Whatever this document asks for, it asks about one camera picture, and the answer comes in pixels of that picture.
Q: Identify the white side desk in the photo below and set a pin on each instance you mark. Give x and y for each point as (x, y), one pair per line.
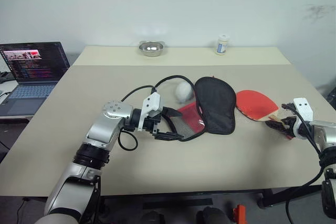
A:
(6, 90)

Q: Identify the black table frame leg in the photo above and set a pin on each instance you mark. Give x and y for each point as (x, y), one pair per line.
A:
(265, 197)

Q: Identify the black paddle case red lining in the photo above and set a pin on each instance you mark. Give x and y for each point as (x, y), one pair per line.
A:
(215, 106)

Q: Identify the black flat bar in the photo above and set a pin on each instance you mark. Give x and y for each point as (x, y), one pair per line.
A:
(178, 202)

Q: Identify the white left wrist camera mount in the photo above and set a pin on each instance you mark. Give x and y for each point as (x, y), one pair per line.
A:
(152, 102)

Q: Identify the red table tennis paddle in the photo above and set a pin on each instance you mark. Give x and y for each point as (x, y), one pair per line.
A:
(256, 103)

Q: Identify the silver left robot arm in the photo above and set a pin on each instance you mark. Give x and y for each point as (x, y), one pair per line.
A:
(110, 127)

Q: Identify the stainless steel bowl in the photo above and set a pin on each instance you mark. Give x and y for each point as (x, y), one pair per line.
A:
(151, 48)

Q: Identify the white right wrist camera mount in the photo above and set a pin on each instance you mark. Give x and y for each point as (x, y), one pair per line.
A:
(304, 108)

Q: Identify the white plastic bottle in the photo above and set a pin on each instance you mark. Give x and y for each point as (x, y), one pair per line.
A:
(222, 46)

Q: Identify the white ball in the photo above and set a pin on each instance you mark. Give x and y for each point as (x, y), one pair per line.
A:
(184, 92)

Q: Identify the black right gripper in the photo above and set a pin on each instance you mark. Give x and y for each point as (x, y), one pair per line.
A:
(291, 124)

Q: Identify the small black device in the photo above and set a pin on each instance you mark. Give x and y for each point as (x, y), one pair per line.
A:
(4, 76)

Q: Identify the blue open laptop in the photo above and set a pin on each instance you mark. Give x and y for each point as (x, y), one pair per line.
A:
(31, 77)

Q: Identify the dark rounded shape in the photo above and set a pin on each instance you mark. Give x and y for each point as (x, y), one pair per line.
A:
(212, 216)

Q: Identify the orange plastic part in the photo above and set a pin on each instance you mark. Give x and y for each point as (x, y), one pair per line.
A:
(239, 212)

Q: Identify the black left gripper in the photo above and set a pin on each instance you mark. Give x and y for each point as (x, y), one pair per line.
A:
(152, 124)

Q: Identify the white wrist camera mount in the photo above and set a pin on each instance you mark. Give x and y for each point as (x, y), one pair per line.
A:
(304, 108)
(152, 102)

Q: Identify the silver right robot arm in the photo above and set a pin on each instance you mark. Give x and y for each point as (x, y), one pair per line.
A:
(326, 134)

